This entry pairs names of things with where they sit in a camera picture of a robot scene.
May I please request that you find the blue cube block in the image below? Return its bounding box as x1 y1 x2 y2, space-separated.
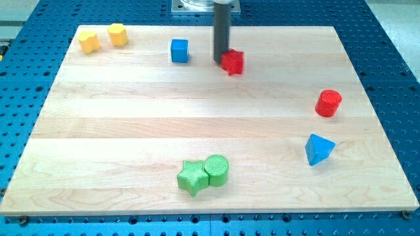
171 39 189 63

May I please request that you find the green star block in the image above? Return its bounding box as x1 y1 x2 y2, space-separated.
177 161 209 197

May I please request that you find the green cylinder block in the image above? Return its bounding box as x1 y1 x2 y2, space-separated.
204 155 229 187

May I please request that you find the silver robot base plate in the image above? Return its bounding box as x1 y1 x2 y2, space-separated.
171 0 241 16

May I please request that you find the blue perforated table plate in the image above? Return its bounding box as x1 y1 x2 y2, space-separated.
1 1 419 235

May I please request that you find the blue triangle block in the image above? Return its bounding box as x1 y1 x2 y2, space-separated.
305 134 336 166

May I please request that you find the red cylinder block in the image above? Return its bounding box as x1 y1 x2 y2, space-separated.
315 89 343 117

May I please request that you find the light wooden board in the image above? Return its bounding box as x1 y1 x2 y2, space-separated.
1 26 419 216

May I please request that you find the red star block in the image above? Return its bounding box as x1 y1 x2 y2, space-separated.
221 49 244 75

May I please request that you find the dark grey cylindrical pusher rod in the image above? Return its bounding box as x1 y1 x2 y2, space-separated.
213 2 231 64

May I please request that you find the yellow hexagon block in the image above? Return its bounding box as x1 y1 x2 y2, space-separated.
107 23 129 47

